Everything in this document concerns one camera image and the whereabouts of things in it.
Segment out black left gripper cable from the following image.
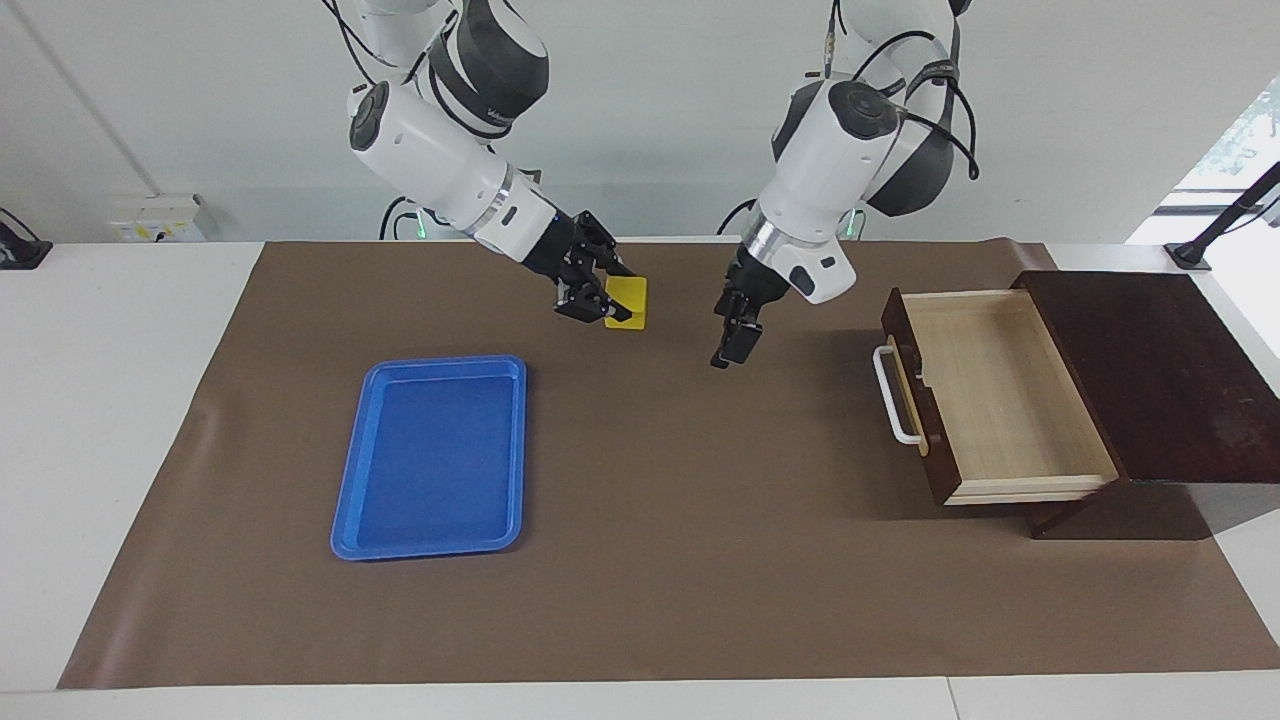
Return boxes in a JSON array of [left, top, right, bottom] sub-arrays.
[[825, 0, 983, 183]]

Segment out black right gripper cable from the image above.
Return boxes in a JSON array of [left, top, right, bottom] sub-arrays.
[[320, 0, 446, 93]]

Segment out yellow block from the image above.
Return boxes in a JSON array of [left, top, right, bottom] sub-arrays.
[[603, 276, 650, 333]]

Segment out white wall socket strip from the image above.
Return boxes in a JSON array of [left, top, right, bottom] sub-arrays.
[[107, 193, 207, 244]]

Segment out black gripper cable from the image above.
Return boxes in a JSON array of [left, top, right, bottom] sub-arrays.
[[320, 0, 446, 93], [825, 0, 983, 183]]

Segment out dark wooden cabinet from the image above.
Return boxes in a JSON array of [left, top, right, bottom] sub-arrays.
[[1010, 269, 1280, 542]]

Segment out blue plastic tray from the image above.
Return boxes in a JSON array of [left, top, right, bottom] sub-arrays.
[[330, 354, 528, 562]]

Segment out black table clamp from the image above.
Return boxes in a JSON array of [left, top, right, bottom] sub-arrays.
[[0, 207, 53, 270]]

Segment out brown paper mat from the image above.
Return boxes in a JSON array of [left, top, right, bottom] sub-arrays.
[[57, 238, 1280, 691]]

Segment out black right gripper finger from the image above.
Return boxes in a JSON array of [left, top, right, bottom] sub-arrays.
[[575, 209, 640, 280], [554, 276, 634, 327]]

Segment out black angled stand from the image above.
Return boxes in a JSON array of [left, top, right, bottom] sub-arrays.
[[1164, 163, 1280, 272]]

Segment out black right arm base cable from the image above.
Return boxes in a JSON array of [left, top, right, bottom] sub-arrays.
[[378, 196, 426, 241]]

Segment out white drawer handle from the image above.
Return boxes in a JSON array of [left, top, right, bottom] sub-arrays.
[[872, 344, 927, 447]]

